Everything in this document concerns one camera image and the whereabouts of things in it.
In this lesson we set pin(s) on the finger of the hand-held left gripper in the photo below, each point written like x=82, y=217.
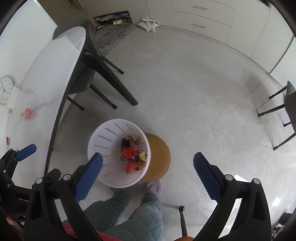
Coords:
x=25, y=151

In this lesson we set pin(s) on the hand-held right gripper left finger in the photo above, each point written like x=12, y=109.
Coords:
x=90, y=176

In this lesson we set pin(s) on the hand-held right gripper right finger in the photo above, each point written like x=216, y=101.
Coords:
x=205, y=176

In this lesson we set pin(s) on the white plastic trash bin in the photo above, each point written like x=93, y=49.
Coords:
x=104, y=143

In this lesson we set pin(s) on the orange cardboard piece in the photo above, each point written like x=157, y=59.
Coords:
x=130, y=166

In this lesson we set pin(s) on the red paper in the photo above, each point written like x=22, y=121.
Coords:
x=129, y=153

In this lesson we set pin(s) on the torn red brown cardboard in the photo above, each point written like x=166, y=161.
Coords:
x=141, y=165

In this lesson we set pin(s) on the yellow paper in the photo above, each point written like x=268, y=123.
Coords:
x=143, y=157

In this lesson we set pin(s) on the brown printed snack wrapper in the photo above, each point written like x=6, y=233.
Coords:
x=138, y=144

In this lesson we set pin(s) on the pink flower ornament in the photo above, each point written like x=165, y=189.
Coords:
x=29, y=113

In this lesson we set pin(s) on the round wooden stool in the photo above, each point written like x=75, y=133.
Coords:
x=159, y=157

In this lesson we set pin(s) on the purple fuzzy slipper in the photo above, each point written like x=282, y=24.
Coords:
x=154, y=187

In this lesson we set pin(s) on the red garment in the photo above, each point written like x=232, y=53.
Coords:
x=69, y=229

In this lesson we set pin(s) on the green quilted pants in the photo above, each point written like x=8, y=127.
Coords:
x=143, y=220

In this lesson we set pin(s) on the grey chair with black legs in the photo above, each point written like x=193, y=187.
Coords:
x=81, y=81
x=290, y=90

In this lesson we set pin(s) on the black table leg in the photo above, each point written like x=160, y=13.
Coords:
x=111, y=76

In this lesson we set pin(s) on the grey patterned rug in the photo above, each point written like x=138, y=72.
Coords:
x=113, y=37

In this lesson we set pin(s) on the white drawer cabinet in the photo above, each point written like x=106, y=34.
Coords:
x=208, y=18

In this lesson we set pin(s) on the shoe niche with shoes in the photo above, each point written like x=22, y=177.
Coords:
x=113, y=19

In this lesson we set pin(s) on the white tote bag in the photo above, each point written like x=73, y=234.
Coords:
x=148, y=25

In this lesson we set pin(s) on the round white wall clock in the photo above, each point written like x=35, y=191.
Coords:
x=5, y=90

